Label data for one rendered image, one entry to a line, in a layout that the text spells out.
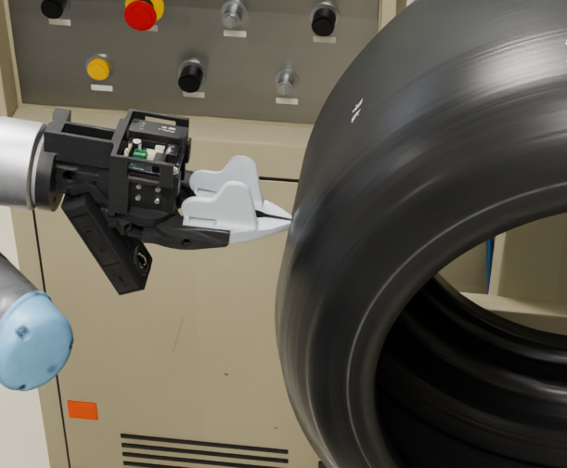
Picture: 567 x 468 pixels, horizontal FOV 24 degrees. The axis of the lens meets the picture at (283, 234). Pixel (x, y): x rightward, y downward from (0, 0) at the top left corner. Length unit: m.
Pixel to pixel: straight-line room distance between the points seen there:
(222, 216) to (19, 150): 0.17
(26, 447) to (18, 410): 0.10
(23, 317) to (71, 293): 1.00
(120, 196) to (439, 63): 0.28
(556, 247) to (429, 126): 0.54
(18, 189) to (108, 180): 0.07
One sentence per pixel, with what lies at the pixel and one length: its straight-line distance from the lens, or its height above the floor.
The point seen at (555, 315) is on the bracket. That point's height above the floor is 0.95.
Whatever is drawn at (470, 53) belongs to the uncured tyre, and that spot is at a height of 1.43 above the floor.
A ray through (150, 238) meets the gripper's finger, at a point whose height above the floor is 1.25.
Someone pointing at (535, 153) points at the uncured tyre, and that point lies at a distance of 0.95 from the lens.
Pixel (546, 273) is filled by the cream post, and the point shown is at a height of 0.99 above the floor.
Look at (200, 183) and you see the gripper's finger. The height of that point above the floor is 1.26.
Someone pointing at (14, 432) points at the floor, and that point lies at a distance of 2.73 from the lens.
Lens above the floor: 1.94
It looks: 38 degrees down
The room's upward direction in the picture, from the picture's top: straight up
